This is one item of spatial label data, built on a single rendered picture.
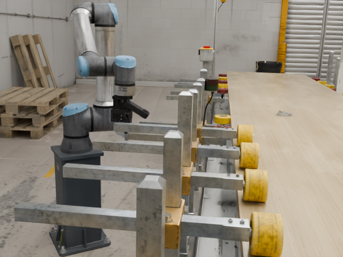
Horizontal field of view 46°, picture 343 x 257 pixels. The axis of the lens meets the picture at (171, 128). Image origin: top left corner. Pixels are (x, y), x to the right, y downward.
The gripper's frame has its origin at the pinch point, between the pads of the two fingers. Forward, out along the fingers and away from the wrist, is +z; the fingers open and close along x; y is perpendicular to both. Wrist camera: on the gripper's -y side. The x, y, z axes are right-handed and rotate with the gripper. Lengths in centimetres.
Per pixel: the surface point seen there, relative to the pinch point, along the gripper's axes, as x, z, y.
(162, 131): 26.3, -12.2, -19.1
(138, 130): 26.4, -11.8, -10.1
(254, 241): 104, -13, -48
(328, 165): 42, -10, -76
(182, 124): 72, -27, -31
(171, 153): 97, -27, -31
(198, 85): 22.4, -29.9, -31.2
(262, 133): 5, -9, -58
